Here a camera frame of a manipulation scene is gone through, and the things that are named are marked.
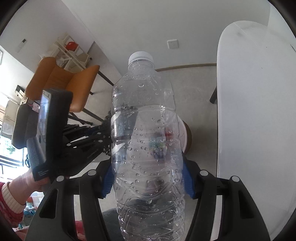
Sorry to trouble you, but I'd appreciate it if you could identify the clear plastic water bottle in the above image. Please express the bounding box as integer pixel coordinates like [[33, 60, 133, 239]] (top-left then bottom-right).
[[111, 51, 185, 240]]

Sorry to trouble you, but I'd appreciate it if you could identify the red sleeve forearm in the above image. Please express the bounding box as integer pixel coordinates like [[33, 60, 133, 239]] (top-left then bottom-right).
[[0, 182, 26, 228]]

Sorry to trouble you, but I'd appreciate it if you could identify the white plastic trash bin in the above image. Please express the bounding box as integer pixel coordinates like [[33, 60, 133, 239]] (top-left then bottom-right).
[[164, 113, 192, 155]]

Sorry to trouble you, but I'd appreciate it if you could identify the person's left hand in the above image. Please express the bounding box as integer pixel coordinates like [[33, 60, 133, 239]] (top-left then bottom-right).
[[8, 169, 50, 205]]

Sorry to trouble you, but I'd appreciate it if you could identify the orange leather chair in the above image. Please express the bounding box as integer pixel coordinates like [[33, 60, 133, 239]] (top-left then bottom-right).
[[25, 57, 114, 121]]

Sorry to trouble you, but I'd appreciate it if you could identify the white shelf rack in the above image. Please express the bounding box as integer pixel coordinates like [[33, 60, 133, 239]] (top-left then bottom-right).
[[39, 33, 92, 73]]

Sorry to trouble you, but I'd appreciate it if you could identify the white wall socket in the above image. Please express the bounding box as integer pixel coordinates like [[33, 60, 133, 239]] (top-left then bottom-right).
[[167, 40, 179, 49]]

